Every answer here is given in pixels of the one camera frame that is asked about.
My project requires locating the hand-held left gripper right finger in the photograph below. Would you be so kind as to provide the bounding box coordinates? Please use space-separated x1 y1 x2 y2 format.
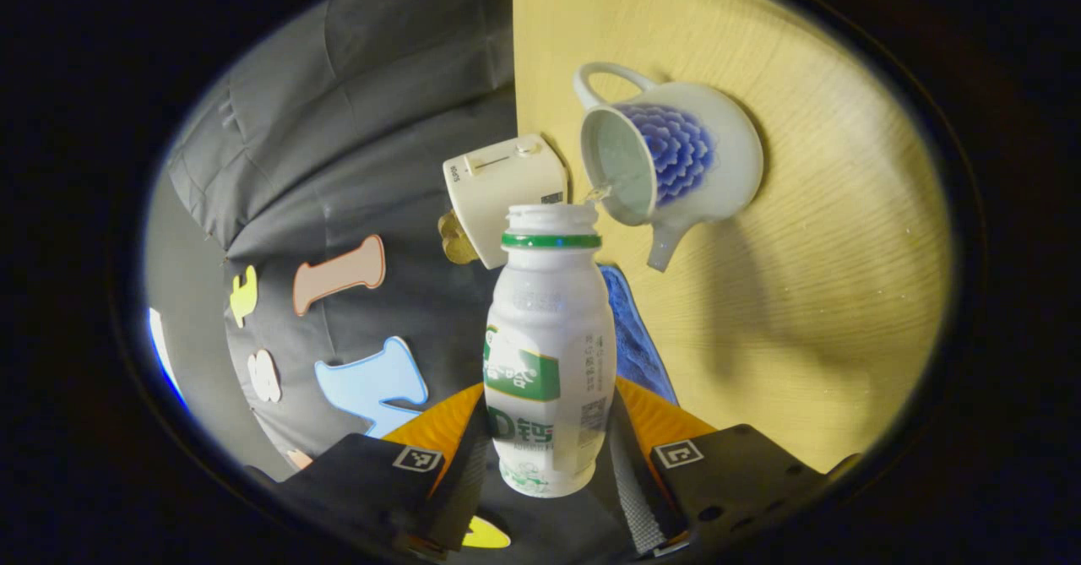
610 377 862 559

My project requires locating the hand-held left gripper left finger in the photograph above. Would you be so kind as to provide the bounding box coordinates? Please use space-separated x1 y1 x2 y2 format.
245 382 492 559

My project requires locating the white plastic water bottle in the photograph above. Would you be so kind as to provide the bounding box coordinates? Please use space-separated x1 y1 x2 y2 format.
483 204 618 498

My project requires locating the white blue-patterned teacup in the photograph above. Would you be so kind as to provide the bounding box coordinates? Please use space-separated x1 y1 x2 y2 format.
573 62 765 273

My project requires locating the blue towel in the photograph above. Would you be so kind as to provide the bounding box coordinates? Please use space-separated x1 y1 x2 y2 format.
598 264 679 406

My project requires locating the brown bread slice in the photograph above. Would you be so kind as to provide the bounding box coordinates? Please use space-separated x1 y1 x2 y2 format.
446 231 482 266
437 210 474 249

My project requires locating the white toaster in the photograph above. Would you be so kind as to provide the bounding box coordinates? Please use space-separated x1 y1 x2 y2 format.
443 133 569 270

